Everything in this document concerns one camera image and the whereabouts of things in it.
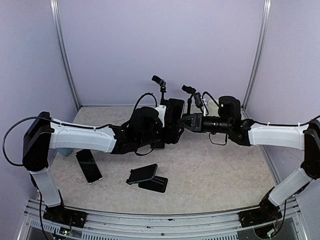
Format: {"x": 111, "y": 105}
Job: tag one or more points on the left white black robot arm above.
{"x": 155, "y": 127}

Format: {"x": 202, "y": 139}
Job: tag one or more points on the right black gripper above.
{"x": 197, "y": 122}

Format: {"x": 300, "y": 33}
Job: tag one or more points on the aluminium corner post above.
{"x": 54, "y": 5}
{"x": 258, "y": 53}

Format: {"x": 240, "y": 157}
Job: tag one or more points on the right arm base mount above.
{"x": 266, "y": 212}

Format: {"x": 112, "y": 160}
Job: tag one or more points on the silver edged black smartphone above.
{"x": 158, "y": 146}

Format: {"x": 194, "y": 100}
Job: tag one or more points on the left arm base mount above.
{"x": 65, "y": 216}

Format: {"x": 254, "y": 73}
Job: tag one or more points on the black smartphone on white stand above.
{"x": 88, "y": 166}

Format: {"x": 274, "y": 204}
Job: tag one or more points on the white ceramic mug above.
{"x": 212, "y": 108}

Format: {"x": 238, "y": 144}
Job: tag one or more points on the right aluminium corner post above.
{"x": 258, "y": 53}

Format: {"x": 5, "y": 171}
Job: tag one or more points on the aluminium front rail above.
{"x": 101, "y": 225}

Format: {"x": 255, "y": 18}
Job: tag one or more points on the left aluminium corner post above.
{"x": 54, "y": 5}

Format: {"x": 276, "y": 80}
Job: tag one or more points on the purple edged black smartphone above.
{"x": 175, "y": 110}

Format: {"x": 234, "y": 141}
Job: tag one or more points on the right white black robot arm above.
{"x": 248, "y": 132}

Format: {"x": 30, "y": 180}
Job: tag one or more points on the black round-base phone stand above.
{"x": 162, "y": 84}

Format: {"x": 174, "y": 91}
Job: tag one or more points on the black folding phone stand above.
{"x": 157, "y": 184}

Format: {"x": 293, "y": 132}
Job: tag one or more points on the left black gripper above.
{"x": 172, "y": 135}

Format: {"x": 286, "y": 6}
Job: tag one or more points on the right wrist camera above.
{"x": 200, "y": 104}

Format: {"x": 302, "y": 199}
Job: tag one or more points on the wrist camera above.
{"x": 161, "y": 113}
{"x": 200, "y": 104}

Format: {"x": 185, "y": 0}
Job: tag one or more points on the light blue small object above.
{"x": 65, "y": 152}

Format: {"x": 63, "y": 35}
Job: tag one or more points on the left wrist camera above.
{"x": 161, "y": 113}

